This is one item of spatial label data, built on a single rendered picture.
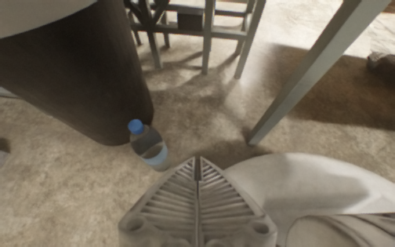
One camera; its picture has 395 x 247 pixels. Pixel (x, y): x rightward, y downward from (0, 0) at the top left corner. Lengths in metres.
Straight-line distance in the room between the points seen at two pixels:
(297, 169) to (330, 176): 0.06
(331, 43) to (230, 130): 0.50
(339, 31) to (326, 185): 0.27
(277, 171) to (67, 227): 0.72
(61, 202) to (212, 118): 0.71
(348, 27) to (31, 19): 0.49
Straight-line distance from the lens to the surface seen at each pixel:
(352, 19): 0.36
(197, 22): 0.77
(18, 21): 0.36
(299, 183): 0.33
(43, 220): 0.85
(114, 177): 0.72
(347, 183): 0.39
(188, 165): 0.17
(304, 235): 0.23
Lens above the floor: 0.63
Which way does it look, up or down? 61 degrees down
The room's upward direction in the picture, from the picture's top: 2 degrees clockwise
